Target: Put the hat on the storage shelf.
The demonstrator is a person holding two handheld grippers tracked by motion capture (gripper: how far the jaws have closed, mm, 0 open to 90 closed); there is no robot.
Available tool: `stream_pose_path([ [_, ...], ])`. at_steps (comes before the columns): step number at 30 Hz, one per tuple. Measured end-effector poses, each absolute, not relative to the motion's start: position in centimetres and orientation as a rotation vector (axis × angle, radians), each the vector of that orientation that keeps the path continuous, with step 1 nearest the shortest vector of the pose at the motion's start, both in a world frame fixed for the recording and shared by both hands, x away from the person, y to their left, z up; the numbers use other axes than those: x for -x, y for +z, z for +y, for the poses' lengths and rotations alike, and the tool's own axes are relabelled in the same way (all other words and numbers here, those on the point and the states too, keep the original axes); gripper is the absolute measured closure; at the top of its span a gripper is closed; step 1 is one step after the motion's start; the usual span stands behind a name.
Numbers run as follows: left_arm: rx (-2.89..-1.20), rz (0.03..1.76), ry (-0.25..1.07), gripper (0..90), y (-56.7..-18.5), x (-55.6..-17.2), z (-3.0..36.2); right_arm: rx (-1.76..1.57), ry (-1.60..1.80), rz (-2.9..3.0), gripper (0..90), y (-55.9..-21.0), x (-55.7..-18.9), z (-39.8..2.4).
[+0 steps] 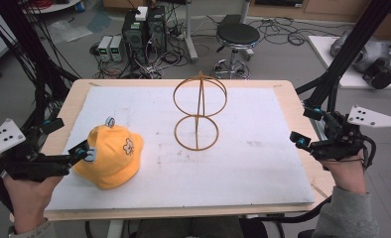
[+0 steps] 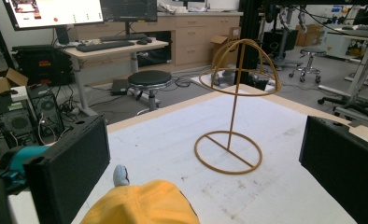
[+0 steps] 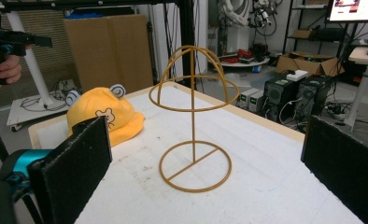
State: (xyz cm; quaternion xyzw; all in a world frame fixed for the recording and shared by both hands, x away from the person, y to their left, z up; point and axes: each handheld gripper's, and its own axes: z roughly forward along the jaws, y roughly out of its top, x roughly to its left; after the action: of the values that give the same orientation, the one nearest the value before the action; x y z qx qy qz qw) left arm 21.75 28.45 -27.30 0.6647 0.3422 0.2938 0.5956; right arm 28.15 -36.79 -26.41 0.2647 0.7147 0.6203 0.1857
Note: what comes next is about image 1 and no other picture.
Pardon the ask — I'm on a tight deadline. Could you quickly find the yellow cap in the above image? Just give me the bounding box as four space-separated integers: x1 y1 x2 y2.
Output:
71 117 145 190

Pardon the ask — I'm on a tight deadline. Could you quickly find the wooden table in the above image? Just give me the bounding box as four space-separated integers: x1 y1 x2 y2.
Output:
9 78 336 222

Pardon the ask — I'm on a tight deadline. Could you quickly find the black computer tower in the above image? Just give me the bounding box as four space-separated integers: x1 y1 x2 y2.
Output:
121 9 150 65
146 5 168 56

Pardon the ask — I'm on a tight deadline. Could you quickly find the grey power supply unit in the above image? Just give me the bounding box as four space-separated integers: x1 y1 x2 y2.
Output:
97 35 114 61
108 35 124 62

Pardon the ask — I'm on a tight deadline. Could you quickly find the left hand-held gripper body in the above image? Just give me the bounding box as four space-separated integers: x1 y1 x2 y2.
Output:
0 118 72 183

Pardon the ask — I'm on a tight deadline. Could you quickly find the white board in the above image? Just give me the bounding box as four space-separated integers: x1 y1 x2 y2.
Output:
307 35 391 90

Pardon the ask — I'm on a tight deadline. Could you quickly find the white foam mat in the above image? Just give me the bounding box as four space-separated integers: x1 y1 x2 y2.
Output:
46 85 317 212

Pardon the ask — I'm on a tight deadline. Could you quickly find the person's right hand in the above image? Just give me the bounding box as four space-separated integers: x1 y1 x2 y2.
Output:
321 149 367 195

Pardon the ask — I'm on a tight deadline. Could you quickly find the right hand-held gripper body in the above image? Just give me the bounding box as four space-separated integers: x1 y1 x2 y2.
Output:
311 104 391 171

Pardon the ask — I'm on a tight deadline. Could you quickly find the black hose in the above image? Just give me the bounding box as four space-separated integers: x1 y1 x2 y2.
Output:
249 194 333 226

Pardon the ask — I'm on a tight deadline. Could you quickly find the person's left hand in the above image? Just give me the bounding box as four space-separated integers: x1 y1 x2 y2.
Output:
3 174 65 235

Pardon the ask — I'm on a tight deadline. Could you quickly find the grey robot part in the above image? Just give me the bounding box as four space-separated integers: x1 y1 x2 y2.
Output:
329 30 391 90

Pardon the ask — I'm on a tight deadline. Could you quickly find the black round stool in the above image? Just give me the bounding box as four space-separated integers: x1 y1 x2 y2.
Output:
212 14 261 80

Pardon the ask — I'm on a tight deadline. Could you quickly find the tangle of black cables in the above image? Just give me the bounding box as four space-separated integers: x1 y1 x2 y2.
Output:
249 16 346 48

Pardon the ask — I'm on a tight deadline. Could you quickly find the wooden wire hat stand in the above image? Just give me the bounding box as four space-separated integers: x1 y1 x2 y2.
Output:
173 69 228 152

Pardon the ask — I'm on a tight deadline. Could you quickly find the white table leg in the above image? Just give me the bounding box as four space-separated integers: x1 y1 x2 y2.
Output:
183 0 199 63

